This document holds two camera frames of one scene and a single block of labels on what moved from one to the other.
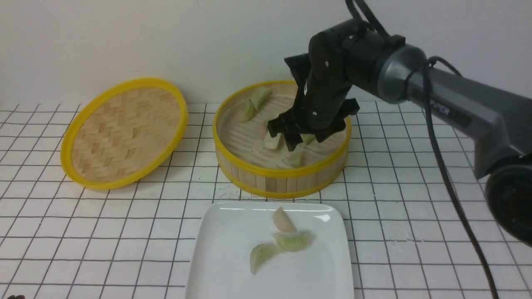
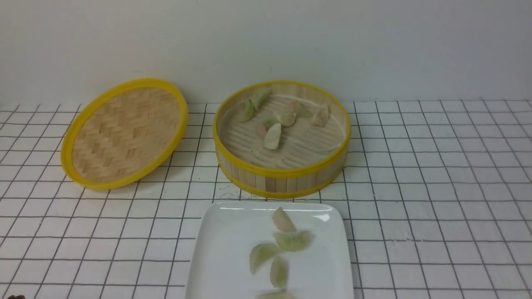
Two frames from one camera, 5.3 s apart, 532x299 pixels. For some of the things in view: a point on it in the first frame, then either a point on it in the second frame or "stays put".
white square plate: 224,234 stays put
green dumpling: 296,159 -> 279,273
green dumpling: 260,96 stays put
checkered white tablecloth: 60,240 stays put
